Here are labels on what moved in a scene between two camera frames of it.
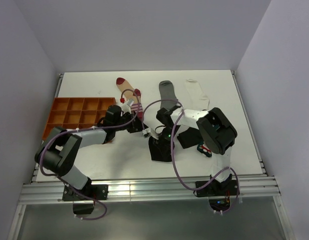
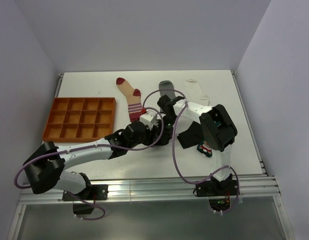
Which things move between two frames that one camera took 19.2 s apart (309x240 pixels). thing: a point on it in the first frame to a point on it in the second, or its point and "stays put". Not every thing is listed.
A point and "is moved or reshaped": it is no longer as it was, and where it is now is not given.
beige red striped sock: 133,94 stays put
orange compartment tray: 72,113 stays put
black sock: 190,137 stays put
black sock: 160,150 is moved or reshaped
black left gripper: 136,126 to 152,136
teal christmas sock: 202,148 stays put
